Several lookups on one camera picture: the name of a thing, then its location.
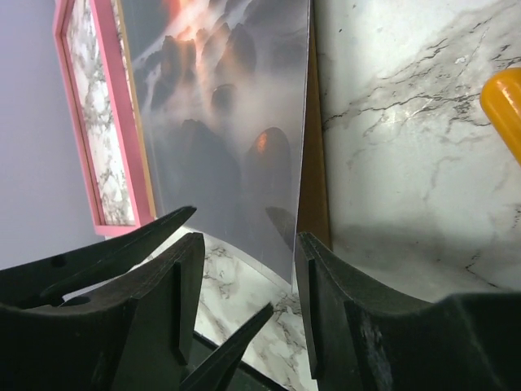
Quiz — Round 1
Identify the brown frame backing board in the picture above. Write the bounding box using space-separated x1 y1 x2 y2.
297 23 331 248

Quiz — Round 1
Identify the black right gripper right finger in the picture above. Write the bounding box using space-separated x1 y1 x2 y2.
296 232 520 390

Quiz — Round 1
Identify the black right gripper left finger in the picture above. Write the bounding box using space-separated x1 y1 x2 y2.
1 233 204 390

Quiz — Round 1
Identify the pink picture frame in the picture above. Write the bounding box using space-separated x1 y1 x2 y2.
53 1 155 237

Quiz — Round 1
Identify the sunset landscape photo print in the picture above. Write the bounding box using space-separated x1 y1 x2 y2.
120 1 310 282

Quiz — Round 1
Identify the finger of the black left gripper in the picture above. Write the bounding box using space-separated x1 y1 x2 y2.
1 206 196 305
179 303 274 391

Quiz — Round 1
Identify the yellow handled screwdriver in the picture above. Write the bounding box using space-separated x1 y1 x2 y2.
479 68 521 164

